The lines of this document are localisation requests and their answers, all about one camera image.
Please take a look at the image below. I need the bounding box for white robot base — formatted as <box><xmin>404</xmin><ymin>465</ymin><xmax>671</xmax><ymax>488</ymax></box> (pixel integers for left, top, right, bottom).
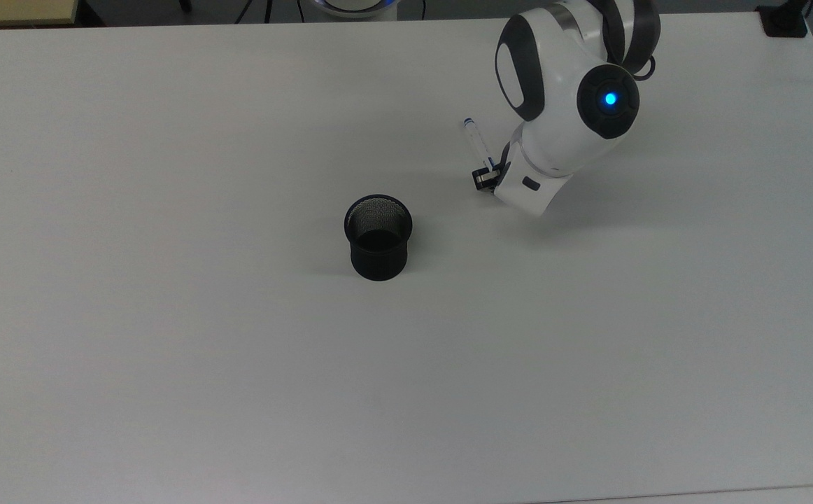
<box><xmin>302</xmin><ymin>0</ymin><xmax>400</xmax><ymax>19</ymax></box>

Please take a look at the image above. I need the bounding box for black mesh pen cup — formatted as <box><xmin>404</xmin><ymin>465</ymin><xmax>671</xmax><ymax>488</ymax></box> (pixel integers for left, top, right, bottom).
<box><xmin>343</xmin><ymin>195</ymin><xmax>414</xmax><ymax>282</ymax></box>

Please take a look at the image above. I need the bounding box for light wooden table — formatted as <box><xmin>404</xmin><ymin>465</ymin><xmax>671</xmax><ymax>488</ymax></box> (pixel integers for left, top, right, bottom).
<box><xmin>0</xmin><ymin>0</ymin><xmax>80</xmax><ymax>29</ymax></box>

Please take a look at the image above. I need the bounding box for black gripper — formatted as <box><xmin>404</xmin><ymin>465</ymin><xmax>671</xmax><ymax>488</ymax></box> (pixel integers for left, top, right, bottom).
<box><xmin>471</xmin><ymin>141</ymin><xmax>514</xmax><ymax>194</ymax></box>

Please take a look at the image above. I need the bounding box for black table clamp mount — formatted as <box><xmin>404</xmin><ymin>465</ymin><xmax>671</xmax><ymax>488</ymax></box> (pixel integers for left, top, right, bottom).
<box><xmin>755</xmin><ymin>0</ymin><xmax>813</xmax><ymax>39</ymax></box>

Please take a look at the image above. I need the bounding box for blue and white marker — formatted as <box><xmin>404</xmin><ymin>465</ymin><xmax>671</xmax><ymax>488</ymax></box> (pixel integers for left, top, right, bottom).
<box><xmin>461</xmin><ymin>117</ymin><xmax>498</xmax><ymax>176</ymax></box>

